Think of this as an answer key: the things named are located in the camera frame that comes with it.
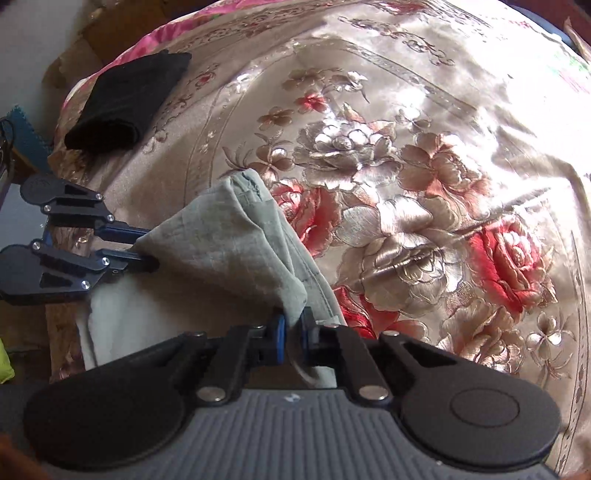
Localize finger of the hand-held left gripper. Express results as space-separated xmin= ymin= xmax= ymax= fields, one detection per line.
xmin=30 ymin=240 xmax=160 ymax=302
xmin=41 ymin=180 xmax=151 ymax=244

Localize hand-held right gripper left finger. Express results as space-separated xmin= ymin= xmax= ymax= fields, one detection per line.
xmin=128 ymin=314 xmax=287 ymax=405

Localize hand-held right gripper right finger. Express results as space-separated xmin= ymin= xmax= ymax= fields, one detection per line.
xmin=299 ymin=308 xmax=456 ymax=402

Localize grey-green pants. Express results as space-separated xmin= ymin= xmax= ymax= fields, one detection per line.
xmin=83 ymin=168 xmax=348 ymax=393

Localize green object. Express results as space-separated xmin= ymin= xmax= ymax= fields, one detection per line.
xmin=0 ymin=339 xmax=16 ymax=385

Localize blue zigzag-edged cloth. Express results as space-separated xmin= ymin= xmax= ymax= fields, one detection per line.
xmin=8 ymin=105 xmax=52 ymax=172

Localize black folded cloth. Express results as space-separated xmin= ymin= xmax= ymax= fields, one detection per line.
xmin=64 ymin=51 xmax=193 ymax=154

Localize brown cardboard box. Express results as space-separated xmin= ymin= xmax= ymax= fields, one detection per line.
xmin=41 ymin=28 xmax=109 ymax=95

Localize floral satin bedspread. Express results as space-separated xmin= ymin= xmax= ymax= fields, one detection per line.
xmin=46 ymin=0 xmax=591 ymax=480

